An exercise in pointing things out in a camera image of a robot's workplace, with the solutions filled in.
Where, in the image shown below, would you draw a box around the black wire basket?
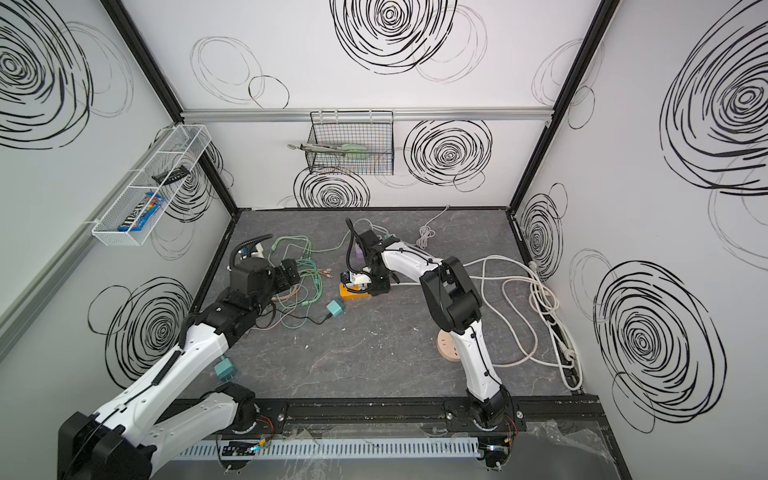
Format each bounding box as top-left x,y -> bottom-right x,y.
300,109 -> 395,176

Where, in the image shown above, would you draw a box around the purple power strip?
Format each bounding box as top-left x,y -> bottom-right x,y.
350,243 -> 366,270

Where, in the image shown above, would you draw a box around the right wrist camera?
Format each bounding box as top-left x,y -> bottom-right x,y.
340,271 -> 371,288

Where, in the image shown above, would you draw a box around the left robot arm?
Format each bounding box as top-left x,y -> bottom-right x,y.
56,235 -> 299,479

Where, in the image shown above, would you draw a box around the teal charger plug front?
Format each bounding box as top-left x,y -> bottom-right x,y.
214,356 -> 237,382

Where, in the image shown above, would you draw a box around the white usb cable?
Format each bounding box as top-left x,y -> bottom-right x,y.
415,205 -> 451,250

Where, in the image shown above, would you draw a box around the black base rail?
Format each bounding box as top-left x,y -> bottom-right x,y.
161,395 -> 607,436

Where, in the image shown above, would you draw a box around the orange power strip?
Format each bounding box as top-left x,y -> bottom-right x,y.
339,283 -> 370,301

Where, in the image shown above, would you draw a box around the teal charger plug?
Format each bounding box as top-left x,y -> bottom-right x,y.
214,356 -> 237,382
326,299 -> 345,319

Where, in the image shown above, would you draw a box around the round pink power strip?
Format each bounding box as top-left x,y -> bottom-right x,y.
436,330 -> 460,363

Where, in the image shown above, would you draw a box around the grey slotted cable duct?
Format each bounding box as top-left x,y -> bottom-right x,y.
175,437 -> 480,461

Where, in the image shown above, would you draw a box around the white power cords bundle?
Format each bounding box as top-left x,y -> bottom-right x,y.
392,251 -> 584,394

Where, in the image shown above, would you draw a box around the white wire shelf basket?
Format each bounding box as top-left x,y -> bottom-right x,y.
91,124 -> 212,247

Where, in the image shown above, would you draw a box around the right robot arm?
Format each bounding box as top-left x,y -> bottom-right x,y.
340,218 -> 513,431

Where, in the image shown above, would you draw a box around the blue candy packet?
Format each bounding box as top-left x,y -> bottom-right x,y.
117,192 -> 165,232

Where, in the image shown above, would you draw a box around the green tongs in basket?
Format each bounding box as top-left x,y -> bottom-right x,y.
287,143 -> 370,160

